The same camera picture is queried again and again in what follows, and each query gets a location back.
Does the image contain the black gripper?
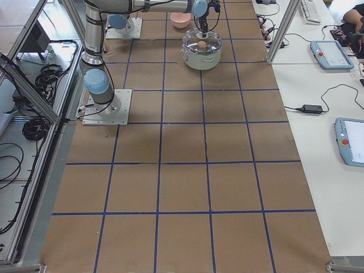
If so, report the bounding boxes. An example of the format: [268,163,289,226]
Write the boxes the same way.
[195,0,221,36]

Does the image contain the brown egg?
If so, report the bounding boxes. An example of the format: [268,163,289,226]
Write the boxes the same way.
[197,40,207,49]

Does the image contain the glass pot lid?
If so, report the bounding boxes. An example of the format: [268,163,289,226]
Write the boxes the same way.
[183,28,222,55]

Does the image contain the pale green cooking pot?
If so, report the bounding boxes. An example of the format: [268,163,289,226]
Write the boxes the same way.
[181,46,222,71]

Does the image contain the pink bowl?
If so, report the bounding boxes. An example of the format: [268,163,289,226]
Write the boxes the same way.
[170,13,191,29]

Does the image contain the white keyboard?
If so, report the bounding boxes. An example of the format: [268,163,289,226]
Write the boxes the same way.
[299,0,321,25]

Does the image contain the upper teach pendant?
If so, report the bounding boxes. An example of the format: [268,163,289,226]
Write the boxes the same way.
[310,40,354,70]

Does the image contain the teach pendant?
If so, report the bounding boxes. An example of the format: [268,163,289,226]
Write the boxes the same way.
[334,117,363,167]
[310,40,354,70]

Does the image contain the black power adapter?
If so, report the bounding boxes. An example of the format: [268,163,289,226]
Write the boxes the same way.
[295,105,324,114]

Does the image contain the seated person at desk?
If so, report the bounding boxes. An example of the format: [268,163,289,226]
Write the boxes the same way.
[341,4,363,59]

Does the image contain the brown paper mat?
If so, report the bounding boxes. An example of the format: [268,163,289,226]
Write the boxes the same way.
[40,1,330,272]

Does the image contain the lower teach pendant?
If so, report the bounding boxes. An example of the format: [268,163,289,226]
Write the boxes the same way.
[334,117,363,167]

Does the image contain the aluminium frame post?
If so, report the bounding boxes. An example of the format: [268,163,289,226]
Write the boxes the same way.
[266,0,300,64]

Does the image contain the coiled black cables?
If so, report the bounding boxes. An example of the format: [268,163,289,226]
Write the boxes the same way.
[22,117,49,142]

